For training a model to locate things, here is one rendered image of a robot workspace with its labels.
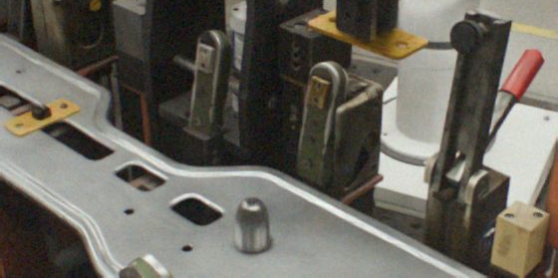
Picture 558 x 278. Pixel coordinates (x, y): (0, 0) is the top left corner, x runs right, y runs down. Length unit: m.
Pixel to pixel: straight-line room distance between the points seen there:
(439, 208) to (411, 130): 0.62
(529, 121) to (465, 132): 0.75
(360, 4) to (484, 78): 0.20
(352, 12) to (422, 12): 0.74
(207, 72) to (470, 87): 0.33
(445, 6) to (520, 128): 0.30
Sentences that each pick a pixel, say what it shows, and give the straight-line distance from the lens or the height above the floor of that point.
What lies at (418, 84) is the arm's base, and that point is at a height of 0.87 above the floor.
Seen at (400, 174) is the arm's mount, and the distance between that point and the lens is 1.41.
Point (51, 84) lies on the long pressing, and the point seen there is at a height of 1.00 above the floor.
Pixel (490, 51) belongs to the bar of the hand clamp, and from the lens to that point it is 0.77.
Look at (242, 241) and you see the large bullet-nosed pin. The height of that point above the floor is 1.01.
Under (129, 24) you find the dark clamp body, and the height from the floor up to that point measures 1.06.
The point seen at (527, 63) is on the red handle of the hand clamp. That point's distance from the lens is 0.87.
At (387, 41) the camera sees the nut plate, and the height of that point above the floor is 1.25.
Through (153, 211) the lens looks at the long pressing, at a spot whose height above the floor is 1.00.
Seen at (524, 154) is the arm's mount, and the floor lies 0.75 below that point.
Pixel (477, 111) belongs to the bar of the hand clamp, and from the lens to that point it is 0.79.
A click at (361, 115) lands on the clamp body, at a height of 1.05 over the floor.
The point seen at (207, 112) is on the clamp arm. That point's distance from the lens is 1.02.
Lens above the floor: 1.51
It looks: 30 degrees down
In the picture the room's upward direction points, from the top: 2 degrees clockwise
